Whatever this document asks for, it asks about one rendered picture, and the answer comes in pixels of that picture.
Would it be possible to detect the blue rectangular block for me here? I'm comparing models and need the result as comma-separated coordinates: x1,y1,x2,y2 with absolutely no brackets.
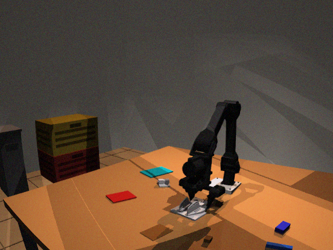
275,221,291,234

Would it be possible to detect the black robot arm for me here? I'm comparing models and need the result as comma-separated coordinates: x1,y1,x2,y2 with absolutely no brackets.
182,100,241,194

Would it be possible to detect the blue flat bar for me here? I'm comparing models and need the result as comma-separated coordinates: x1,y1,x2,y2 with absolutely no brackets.
265,242,293,250

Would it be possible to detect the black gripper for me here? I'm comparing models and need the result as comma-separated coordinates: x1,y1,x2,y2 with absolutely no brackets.
179,171,226,208

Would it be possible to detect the teal flat rectangular plate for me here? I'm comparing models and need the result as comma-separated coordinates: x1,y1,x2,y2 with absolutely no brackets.
140,167,174,178

